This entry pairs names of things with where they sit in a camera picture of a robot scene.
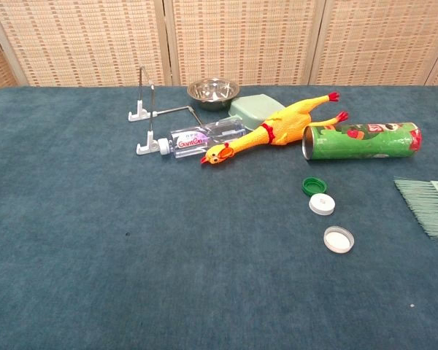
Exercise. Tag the green bottle cap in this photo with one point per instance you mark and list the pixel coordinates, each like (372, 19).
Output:
(314, 186)

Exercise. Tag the yellow rubber chicken toy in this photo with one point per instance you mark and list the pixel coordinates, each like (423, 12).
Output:
(284, 125)

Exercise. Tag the green chips can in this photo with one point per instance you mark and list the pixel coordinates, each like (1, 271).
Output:
(357, 144)

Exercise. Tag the clear plastic packet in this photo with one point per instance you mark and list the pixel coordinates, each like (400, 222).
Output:
(190, 142)

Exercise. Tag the stainless steel bowl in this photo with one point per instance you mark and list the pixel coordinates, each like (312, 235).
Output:
(213, 91)

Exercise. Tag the white printed bottle cap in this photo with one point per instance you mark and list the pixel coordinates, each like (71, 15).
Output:
(322, 204)

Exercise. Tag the clear plastic can lid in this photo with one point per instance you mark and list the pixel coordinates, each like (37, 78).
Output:
(338, 240)

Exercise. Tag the blue felt table cover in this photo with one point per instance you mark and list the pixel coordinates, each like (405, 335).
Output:
(131, 255)

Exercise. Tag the mint green dustpan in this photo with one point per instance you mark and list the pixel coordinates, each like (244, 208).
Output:
(255, 107)

